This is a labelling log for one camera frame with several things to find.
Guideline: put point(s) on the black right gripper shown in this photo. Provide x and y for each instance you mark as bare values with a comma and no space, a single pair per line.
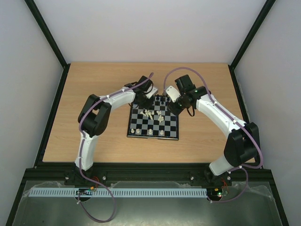
175,108

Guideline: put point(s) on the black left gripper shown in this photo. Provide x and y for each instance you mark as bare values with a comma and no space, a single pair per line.
147,106

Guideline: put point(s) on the black and grey chessboard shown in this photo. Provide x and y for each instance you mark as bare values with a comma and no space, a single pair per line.
139,120

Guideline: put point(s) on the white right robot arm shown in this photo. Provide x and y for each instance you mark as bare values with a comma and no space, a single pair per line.
242,138

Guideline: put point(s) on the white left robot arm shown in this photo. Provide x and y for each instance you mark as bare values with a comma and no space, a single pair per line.
94,116

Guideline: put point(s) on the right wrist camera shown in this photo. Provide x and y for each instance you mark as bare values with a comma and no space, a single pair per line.
173,93

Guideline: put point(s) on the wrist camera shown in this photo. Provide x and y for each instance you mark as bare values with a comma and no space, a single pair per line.
173,93
151,92

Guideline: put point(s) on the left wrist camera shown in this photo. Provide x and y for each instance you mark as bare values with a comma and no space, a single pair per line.
151,92

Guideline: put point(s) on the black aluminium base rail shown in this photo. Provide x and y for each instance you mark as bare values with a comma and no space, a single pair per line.
194,174

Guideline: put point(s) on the light blue cable duct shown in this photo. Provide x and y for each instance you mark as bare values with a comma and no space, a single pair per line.
120,192

